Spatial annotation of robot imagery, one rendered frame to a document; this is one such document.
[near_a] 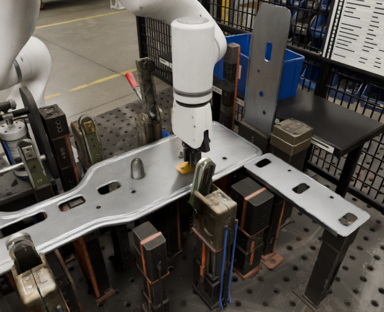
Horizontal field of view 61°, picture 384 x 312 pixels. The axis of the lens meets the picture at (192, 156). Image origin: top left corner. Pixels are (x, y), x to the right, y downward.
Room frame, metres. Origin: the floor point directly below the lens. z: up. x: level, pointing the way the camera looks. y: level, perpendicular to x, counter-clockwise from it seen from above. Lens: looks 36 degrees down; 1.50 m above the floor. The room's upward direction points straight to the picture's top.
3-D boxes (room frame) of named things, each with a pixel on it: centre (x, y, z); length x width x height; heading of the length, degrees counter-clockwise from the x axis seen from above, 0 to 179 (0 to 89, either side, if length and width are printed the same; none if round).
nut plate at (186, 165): (0.65, 0.00, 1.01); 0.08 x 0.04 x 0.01; 126
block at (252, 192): (0.59, -0.14, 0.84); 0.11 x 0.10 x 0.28; 36
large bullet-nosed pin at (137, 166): (0.62, 0.13, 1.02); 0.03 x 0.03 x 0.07
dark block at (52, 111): (0.72, 0.35, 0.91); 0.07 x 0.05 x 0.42; 36
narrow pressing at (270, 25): (0.84, -0.19, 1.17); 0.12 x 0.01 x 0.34; 36
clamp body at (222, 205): (0.49, -0.05, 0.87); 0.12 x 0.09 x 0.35; 36
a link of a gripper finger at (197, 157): (0.63, -0.02, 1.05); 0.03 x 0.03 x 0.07; 36
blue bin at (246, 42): (1.10, -0.21, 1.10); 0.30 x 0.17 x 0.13; 27
